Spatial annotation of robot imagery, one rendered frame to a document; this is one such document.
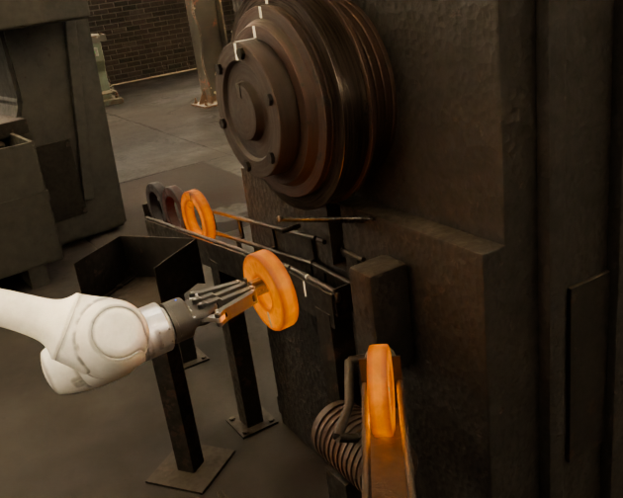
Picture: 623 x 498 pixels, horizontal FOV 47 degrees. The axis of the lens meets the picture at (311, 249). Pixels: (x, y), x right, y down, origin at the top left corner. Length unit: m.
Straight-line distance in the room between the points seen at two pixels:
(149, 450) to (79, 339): 1.44
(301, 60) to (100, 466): 1.52
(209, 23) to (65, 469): 6.69
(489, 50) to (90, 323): 0.76
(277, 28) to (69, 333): 0.73
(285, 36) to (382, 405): 0.72
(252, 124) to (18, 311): 0.63
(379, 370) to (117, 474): 1.38
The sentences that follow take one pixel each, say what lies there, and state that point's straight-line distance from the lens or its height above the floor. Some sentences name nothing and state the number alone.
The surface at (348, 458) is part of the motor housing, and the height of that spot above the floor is 0.50.
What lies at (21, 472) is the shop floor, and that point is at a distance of 2.57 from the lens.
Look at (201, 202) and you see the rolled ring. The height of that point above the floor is 0.75.
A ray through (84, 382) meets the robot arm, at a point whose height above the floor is 0.81.
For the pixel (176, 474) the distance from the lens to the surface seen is 2.31.
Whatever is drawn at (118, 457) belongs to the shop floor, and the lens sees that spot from 2.47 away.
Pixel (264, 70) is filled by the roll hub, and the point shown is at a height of 1.20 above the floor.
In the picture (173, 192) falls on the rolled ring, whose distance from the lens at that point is 2.42.
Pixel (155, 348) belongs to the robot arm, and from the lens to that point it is 1.24.
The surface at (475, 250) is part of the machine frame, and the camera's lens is 1.32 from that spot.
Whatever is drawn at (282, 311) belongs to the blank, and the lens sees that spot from 1.29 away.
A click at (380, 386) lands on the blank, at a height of 0.75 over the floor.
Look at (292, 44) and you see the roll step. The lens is 1.42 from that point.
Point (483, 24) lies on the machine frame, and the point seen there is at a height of 1.25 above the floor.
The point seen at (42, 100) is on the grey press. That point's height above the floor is 0.86.
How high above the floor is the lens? 1.38
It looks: 22 degrees down
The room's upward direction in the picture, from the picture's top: 8 degrees counter-clockwise
